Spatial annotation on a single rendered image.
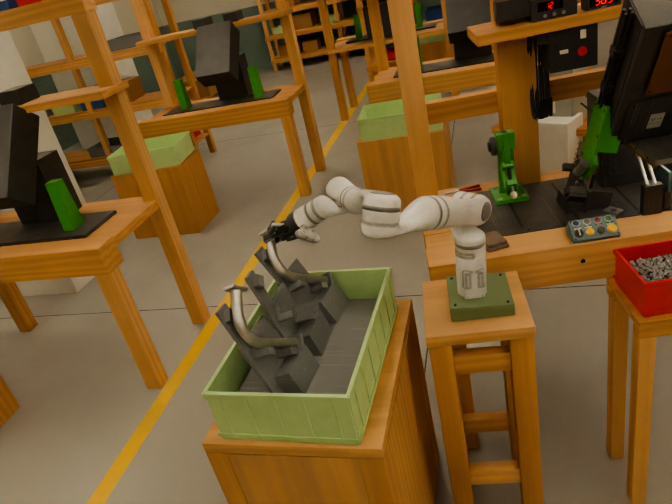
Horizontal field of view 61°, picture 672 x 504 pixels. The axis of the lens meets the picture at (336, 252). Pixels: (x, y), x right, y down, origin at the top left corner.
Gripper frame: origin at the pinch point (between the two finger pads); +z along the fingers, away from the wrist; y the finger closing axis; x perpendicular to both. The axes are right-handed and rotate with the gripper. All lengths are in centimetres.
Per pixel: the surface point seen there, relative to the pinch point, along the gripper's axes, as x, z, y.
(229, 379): 41.9, 14.1, 11.8
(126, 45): -427, 319, -144
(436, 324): 36, -30, -35
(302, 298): 16.8, 4.3, -14.2
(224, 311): 28.5, -2.4, 24.4
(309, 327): 29.5, -1.6, -8.5
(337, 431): 63, -15, 2
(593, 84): -54, -88, -107
